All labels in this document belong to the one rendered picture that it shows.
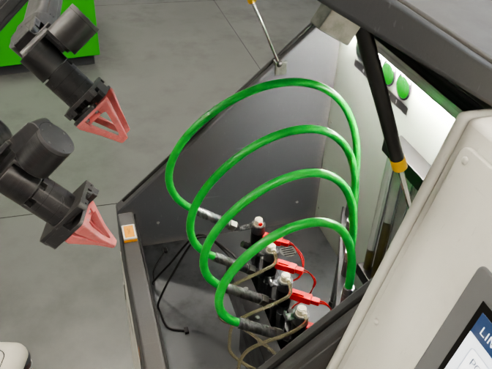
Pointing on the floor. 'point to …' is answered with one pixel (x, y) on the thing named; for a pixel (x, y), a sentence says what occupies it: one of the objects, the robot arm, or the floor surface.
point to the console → (427, 255)
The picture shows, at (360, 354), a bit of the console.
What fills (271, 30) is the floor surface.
